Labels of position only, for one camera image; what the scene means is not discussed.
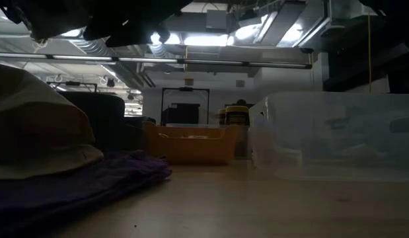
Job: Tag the black background workstation frame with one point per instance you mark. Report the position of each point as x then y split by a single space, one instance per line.
185 89

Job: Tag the grey ceiling junction box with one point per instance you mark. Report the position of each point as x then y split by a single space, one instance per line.
216 20

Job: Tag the black background box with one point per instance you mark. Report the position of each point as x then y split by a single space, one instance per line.
181 114

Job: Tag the small yellow plastic bin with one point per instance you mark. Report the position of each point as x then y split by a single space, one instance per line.
191 148

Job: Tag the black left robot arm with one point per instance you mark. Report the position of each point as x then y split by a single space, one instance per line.
42 16

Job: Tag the ceiling light panel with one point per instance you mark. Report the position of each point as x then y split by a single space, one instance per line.
205 40

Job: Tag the purple cloth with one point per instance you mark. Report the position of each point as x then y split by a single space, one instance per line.
92 185

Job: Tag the black background chair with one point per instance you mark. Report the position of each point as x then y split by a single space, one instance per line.
242 102

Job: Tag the horizontal silver rig bar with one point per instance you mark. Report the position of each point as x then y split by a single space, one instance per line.
191 61

